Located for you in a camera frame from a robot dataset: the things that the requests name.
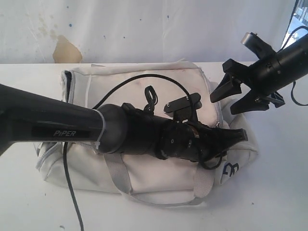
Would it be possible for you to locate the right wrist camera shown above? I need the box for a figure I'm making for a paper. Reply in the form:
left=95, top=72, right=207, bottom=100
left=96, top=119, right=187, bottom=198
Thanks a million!
left=241, top=32, right=276, bottom=59

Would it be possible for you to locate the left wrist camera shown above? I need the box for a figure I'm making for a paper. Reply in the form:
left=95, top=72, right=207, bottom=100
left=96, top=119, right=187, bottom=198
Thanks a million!
left=164, top=92, right=202, bottom=122

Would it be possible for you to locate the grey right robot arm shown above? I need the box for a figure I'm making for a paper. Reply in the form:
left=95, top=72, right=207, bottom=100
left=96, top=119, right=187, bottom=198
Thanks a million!
left=210, top=32, right=308, bottom=115

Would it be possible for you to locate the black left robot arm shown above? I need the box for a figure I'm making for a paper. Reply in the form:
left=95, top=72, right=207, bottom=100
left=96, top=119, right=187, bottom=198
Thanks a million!
left=0, top=85, right=248, bottom=162

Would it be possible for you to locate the white fabric backpack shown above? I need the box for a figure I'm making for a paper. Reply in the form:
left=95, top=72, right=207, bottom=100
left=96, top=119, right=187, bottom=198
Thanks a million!
left=35, top=60, right=262, bottom=209

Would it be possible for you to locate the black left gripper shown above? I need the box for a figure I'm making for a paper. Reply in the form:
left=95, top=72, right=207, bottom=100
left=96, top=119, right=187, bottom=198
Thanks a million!
left=156, top=122, right=248, bottom=162

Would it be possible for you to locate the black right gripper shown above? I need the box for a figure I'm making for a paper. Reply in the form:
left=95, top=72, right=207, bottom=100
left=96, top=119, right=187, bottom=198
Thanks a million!
left=210, top=51, right=296, bottom=115

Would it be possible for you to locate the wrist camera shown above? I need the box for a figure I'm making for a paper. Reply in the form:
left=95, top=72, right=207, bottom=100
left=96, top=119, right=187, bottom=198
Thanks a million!
left=241, top=32, right=276, bottom=59
left=164, top=92, right=202, bottom=122

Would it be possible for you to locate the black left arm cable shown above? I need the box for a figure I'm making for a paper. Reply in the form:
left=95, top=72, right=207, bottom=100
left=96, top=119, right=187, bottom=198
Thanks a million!
left=62, top=73, right=224, bottom=231

